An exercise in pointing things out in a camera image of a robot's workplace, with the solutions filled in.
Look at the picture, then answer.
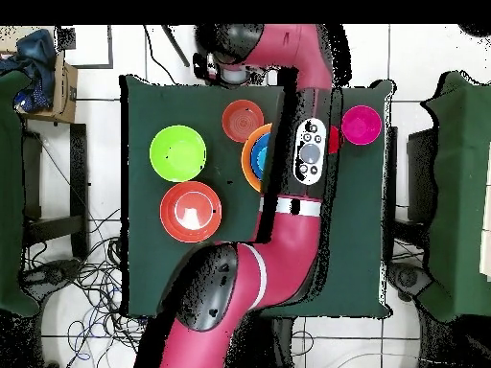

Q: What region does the cardboard box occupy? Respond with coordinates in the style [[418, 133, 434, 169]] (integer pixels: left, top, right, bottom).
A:
[[18, 51, 79, 125]]

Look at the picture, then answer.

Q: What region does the tangle of cables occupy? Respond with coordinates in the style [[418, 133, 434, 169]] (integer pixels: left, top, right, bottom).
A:
[[20, 208, 147, 368]]

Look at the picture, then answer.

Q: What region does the green bowl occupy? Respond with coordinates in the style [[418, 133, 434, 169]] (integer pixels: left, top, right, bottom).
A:
[[149, 125, 207, 183]]

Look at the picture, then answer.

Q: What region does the dark green tablecloth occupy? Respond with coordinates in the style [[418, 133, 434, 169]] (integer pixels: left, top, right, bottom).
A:
[[120, 74, 396, 319]]

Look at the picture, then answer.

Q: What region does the pink bowl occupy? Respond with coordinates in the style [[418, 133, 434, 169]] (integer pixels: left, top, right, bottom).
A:
[[340, 104, 384, 147]]

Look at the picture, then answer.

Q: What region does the wide red bowl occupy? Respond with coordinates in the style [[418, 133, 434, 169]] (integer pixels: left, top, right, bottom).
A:
[[159, 180, 223, 244]]

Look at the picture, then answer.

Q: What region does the large orange bowl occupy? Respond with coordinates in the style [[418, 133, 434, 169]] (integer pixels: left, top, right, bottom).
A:
[[240, 123, 273, 193]]

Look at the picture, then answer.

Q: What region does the large blue bowl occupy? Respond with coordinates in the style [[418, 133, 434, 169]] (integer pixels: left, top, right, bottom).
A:
[[249, 132, 271, 181]]

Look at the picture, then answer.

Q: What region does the red cup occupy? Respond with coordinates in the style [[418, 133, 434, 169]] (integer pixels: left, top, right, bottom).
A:
[[327, 125, 345, 155]]

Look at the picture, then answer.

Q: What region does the blue cloth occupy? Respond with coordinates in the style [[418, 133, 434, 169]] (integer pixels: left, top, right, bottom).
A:
[[0, 29, 58, 112]]

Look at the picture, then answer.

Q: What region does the black floor frame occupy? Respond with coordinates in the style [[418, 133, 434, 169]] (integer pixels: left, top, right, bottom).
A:
[[57, 24, 115, 71]]

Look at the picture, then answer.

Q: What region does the small red bowl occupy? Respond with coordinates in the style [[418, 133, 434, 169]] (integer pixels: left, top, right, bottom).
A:
[[221, 99, 265, 144]]

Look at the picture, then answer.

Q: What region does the black stool frame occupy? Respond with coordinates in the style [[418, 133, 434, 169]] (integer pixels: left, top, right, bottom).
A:
[[21, 123, 90, 261]]

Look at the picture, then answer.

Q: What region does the green cloth covered table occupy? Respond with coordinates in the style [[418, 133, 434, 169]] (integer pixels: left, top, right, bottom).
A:
[[415, 71, 491, 323], [0, 70, 40, 318]]

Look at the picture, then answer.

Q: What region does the black tripod leg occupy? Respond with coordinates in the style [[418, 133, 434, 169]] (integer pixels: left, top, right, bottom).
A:
[[160, 24, 192, 69]]

